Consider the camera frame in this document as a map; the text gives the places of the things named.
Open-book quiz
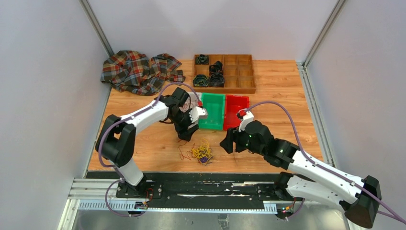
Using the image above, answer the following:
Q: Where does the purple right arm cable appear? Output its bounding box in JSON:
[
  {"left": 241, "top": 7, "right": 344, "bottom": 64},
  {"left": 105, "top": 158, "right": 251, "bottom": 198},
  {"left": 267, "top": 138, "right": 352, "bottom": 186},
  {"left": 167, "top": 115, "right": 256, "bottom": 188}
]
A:
[{"left": 239, "top": 101, "right": 406, "bottom": 225}]

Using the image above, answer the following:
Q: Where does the wooden compartment tray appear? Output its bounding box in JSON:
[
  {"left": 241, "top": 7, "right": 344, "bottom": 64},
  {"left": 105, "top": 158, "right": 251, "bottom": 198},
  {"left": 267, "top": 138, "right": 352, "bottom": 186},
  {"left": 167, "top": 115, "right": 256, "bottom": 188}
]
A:
[{"left": 192, "top": 54, "right": 257, "bottom": 94}]

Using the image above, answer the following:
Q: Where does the rolled dark tie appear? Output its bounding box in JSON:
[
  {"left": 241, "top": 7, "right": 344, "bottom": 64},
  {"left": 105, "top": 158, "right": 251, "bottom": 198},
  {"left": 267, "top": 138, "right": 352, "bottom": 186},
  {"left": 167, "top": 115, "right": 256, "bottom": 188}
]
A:
[
  {"left": 195, "top": 54, "right": 209, "bottom": 65},
  {"left": 192, "top": 74, "right": 210, "bottom": 88},
  {"left": 209, "top": 73, "right": 225, "bottom": 88},
  {"left": 209, "top": 60, "right": 224, "bottom": 75}
]

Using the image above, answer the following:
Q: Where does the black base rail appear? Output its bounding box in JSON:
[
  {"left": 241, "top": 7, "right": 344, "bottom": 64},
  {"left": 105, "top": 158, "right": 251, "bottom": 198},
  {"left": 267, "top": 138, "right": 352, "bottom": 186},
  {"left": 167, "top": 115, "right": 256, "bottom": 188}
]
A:
[{"left": 85, "top": 171, "right": 305, "bottom": 219}]

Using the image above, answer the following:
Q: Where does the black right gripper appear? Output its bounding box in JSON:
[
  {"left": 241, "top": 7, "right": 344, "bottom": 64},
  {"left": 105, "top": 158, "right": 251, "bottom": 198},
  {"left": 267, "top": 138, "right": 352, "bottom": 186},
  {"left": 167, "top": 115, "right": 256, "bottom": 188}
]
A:
[{"left": 220, "top": 122, "right": 265, "bottom": 156}]

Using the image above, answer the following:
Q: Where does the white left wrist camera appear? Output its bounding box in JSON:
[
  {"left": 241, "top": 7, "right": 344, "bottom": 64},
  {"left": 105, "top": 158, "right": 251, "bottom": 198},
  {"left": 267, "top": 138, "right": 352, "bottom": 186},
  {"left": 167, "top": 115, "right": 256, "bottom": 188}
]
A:
[{"left": 189, "top": 106, "right": 208, "bottom": 123}]

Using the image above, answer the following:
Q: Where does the yellow cable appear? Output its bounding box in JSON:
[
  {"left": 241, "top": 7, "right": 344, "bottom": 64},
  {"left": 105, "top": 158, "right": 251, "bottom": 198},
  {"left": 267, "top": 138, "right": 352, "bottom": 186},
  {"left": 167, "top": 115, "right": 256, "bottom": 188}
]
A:
[{"left": 191, "top": 138, "right": 214, "bottom": 163}]

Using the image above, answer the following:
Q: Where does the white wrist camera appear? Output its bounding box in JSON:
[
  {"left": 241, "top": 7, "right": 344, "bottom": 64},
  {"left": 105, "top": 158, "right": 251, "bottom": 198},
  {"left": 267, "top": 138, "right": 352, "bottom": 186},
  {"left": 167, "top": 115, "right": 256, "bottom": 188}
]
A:
[
  {"left": 189, "top": 106, "right": 208, "bottom": 123},
  {"left": 237, "top": 109, "right": 254, "bottom": 132}
]

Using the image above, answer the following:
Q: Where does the red cable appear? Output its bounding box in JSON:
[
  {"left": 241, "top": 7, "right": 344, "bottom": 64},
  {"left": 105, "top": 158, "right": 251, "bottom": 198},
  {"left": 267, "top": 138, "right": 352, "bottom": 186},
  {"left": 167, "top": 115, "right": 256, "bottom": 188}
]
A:
[{"left": 177, "top": 95, "right": 195, "bottom": 161}]

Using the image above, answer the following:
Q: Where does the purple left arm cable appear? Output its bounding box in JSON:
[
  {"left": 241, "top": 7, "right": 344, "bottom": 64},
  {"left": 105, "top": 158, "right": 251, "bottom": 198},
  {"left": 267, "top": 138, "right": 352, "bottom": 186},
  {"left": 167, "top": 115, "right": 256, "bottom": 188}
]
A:
[{"left": 96, "top": 81, "right": 203, "bottom": 218}]

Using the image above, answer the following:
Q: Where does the green plastic bin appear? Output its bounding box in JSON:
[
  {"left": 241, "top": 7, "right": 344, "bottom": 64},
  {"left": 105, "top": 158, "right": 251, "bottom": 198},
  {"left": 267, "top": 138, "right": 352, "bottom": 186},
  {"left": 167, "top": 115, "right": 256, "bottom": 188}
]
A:
[{"left": 199, "top": 92, "right": 226, "bottom": 130}]

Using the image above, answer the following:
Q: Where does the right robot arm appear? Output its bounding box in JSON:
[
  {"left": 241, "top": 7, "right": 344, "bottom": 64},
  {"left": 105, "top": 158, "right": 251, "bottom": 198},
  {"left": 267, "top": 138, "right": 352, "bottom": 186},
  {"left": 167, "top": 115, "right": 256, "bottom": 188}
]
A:
[{"left": 220, "top": 120, "right": 382, "bottom": 229}]

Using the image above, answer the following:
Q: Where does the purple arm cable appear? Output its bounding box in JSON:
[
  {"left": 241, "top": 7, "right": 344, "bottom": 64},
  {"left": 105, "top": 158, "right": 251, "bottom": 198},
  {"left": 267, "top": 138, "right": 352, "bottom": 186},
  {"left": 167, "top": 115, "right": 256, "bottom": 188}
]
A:
[
  {"left": 239, "top": 101, "right": 406, "bottom": 225},
  {"left": 96, "top": 81, "right": 203, "bottom": 218}
]

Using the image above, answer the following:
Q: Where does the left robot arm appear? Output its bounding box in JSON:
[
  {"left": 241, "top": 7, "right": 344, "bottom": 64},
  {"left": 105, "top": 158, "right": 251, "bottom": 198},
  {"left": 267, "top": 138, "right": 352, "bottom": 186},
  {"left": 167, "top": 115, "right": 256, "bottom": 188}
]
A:
[{"left": 95, "top": 87, "right": 208, "bottom": 198}]

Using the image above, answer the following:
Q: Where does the plaid cloth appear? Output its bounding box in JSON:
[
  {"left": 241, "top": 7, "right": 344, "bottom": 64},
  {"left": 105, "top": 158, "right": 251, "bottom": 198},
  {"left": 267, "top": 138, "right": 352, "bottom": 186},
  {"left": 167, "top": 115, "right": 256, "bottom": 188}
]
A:
[{"left": 100, "top": 50, "right": 185, "bottom": 96}]

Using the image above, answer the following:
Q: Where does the aluminium frame profile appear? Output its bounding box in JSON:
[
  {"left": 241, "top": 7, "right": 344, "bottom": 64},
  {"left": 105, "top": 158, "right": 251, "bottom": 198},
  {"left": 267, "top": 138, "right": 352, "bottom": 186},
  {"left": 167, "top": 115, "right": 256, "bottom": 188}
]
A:
[{"left": 60, "top": 177, "right": 359, "bottom": 230}]

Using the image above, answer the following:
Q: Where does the red plastic bin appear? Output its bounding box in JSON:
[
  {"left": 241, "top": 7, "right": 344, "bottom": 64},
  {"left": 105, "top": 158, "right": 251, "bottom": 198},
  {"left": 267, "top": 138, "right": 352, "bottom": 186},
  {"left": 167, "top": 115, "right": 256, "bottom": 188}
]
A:
[{"left": 223, "top": 94, "right": 249, "bottom": 131}]

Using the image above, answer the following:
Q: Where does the white plastic bin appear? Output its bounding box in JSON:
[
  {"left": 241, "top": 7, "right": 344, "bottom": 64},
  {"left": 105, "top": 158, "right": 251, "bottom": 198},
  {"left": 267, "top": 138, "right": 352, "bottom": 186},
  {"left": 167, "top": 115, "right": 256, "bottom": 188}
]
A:
[{"left": 183, "top": 92, "right": 202, "bottom": 109}]

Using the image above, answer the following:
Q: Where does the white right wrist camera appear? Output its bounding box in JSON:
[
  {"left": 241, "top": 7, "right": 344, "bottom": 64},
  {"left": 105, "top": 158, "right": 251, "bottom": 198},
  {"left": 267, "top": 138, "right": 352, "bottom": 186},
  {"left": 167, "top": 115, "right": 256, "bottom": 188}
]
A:
[{"left": 237, "top": 109, "right": 254, "bottom": 132}]

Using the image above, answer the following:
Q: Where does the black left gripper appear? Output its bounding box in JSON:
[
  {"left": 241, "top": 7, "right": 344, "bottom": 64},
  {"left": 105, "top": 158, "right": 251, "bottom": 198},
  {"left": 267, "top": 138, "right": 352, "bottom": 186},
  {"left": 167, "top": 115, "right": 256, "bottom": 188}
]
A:
[{"left": 169, "top": 109, "right": 200, "bottom": 142}]

